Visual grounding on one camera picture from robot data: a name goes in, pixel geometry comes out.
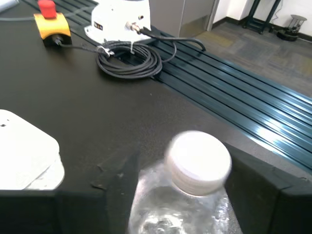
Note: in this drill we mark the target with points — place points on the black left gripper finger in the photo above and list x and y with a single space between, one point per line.
268 200
73 212

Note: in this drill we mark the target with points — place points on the clear plastic water bottle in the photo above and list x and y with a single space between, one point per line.
198 163

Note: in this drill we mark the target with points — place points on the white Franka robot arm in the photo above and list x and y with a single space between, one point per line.
117 14

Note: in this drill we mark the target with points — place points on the white perforated plastic basket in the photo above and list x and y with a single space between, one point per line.
26 156

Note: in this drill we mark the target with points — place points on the yellow emergency stop button box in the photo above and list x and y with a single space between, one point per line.
52 24

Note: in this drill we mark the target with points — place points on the grey partition panel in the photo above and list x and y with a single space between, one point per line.
180 17

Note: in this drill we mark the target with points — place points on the black aluminium table frame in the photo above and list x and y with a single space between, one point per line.
231 97

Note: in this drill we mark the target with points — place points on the black metal stand frame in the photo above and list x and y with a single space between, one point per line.
254 14

